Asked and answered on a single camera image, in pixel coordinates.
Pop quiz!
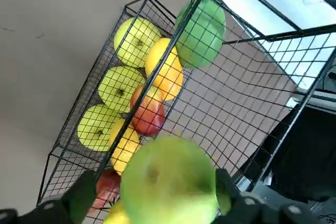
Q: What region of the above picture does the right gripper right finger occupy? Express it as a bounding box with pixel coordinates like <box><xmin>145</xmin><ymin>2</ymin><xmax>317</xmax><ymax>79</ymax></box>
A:
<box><xmin>215</xmin><ymin>167</ymin><xmax>336</xmax><ymax>224</ymax></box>

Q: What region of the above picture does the black box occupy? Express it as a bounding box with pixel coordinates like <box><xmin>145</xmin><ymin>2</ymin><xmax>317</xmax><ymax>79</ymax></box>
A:
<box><xmin>241</xmin><ymin>98</ymin><xmax>336</xmax><ymax>209</ymax></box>

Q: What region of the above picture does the black wire fruit shelf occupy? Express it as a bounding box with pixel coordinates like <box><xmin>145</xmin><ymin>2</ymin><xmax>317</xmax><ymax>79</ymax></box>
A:
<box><xmin>36</xmin><ymin>0</ymin><xmax>336</xmax><ymax>224</ymax></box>

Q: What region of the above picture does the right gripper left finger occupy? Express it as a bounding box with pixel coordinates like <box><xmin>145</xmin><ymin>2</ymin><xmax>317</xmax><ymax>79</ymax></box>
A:
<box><xmin>0</xmin><ymin>169</ymin><xmax>97</xmax><ymax>224</ymax></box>

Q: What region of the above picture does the red and yellow mango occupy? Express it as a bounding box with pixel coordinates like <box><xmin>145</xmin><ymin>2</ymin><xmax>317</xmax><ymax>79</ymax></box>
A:
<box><xmin>88</xmin><ymin>167</ymin><xmax>132</xmax><ymax>224</ymax></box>

